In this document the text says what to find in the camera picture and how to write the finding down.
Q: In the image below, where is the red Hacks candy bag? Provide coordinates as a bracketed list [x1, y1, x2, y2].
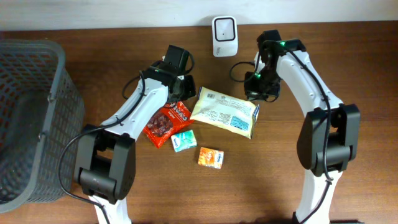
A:
[144, 101, 193, 149]

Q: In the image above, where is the cream wet wipes pack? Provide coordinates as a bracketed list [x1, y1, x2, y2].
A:
[190, 87, 260, 139]

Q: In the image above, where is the green tissue pack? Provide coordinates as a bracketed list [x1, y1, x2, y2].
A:
[170, 130, 197, 152]

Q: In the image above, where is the orange tissue pack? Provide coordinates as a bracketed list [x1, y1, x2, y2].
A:
[198, 147, 224, 169]

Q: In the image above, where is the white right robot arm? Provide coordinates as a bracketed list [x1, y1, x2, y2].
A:
[244, 30, 361, 223]

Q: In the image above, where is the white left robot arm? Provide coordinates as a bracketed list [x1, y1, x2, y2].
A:
[70, 45, 196, 223]

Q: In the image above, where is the white barcode scanner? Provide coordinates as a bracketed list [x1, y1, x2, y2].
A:
[211, 16, 238, 57]

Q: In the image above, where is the grey plastic lattice basket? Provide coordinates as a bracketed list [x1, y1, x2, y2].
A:
[1, 39, 85, 213]

